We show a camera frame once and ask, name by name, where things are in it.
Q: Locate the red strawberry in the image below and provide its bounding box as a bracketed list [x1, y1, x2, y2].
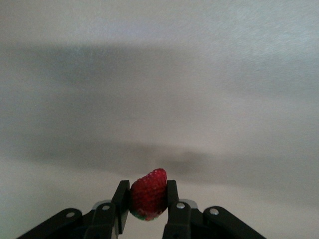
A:
[129, 168, 168, 222]

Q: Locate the large table cover cloth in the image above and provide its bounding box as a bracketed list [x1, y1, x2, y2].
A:
[0, 0, 319, 239]

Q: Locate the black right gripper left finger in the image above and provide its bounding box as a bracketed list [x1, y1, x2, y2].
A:
[17, 180, 132, 239]

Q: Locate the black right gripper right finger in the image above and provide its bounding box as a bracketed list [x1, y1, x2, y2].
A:
[161, 180, 266, 239]

